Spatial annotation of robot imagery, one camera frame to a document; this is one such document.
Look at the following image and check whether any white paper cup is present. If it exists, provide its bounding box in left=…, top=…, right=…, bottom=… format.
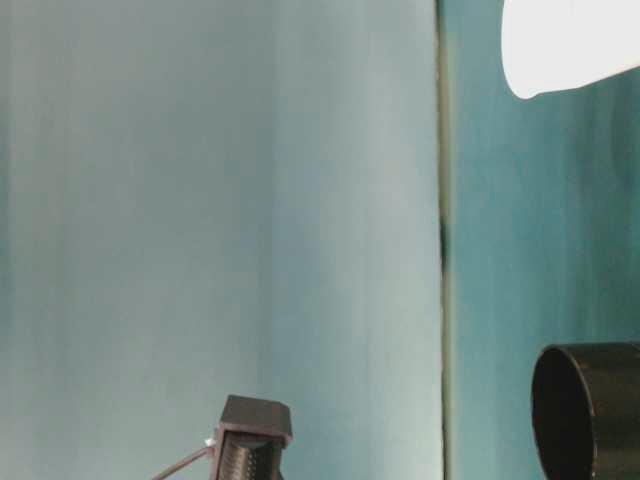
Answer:
left=501, top=0, right=640, bottom=100

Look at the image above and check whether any black cup holder red handle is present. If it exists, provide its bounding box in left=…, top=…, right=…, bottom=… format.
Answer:
left=530, top=341, right=640, bottom=480

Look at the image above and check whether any blue-green backdrop sheet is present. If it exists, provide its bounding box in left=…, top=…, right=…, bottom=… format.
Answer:
left=0, top=0, right=445, bottom=480

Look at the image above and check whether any blue-green table cloth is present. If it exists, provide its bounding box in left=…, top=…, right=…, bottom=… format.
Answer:
left=438, top=0, right=640, bottom=480

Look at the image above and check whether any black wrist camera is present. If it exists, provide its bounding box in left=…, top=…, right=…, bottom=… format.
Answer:
left=212, top=394, right=295, bottom=480

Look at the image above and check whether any thin wrist camera wire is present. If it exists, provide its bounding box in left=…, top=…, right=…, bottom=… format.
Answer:
left=148, top=444, right=217, bottom=480

